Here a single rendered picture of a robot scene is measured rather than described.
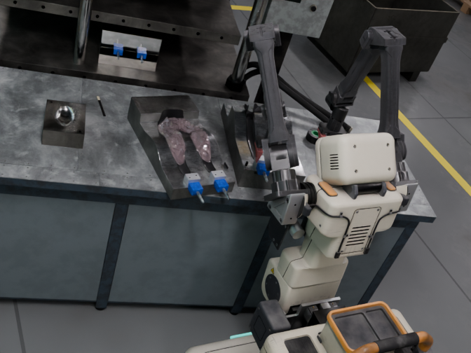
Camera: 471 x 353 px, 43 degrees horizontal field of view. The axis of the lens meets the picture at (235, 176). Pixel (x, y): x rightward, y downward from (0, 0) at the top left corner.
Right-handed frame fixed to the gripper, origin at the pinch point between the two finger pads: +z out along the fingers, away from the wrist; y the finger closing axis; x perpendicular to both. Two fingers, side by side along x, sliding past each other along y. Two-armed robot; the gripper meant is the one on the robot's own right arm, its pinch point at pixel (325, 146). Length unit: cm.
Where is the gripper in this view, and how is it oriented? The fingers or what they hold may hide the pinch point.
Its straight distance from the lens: 252.3
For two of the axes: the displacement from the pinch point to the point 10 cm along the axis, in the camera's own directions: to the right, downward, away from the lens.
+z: -2.6, 7.6, 6.0
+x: 1.5, 6.4, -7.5
